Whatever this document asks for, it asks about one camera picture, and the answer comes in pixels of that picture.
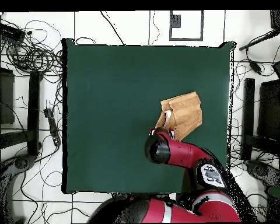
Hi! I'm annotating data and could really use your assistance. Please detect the tan terry towel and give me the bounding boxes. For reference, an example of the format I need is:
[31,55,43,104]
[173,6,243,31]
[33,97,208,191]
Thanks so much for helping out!
[155,91,203,142]

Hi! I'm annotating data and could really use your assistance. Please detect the dark green table cloth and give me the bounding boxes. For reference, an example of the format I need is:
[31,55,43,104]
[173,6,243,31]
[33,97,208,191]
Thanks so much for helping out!
[61,37,236,195]

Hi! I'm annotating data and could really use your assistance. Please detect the black power adapter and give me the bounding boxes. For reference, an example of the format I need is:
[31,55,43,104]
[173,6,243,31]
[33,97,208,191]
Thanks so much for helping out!
[248,59,263,75]

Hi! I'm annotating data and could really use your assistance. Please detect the black power strip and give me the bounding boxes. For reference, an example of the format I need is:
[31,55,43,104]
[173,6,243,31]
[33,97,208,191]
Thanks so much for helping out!
[43,107,62,147]

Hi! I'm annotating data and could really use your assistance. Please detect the black stand pole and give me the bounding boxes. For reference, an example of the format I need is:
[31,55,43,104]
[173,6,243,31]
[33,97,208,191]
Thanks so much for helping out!
[238,28,280,51]

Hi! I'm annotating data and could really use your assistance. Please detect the black rectangular device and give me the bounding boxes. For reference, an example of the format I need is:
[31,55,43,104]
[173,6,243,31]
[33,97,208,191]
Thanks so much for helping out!
[0,22,26,42]

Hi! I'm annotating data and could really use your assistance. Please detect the long black cable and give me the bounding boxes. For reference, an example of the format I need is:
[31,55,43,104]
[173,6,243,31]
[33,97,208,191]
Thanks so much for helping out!
[100,10,126,46]

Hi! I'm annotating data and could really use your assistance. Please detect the tangled black cables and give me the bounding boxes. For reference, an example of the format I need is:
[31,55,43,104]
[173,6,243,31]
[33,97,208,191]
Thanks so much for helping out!
[4,19,64,78]

